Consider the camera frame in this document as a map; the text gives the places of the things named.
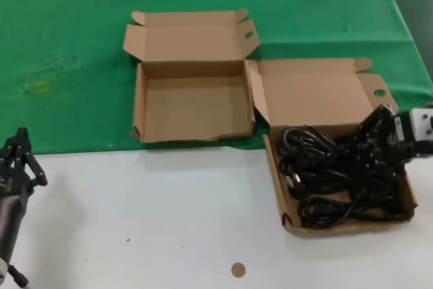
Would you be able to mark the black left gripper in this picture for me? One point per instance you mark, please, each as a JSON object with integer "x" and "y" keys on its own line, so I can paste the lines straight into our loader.
{"x": 13, "y": 180}

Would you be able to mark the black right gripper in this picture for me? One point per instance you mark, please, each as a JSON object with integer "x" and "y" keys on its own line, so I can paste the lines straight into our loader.
{"x": 389, "y": 143}

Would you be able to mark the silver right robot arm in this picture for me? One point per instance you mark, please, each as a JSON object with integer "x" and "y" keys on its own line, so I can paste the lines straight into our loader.
{"x": 419, "y": 133}

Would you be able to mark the green tablecloth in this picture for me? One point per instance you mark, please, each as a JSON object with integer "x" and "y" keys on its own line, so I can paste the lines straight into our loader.
{"x": 84, "y": 48}

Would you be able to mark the brown cardboard disc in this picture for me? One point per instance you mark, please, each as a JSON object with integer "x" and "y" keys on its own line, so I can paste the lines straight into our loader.
{"x": 238, "y": 270}

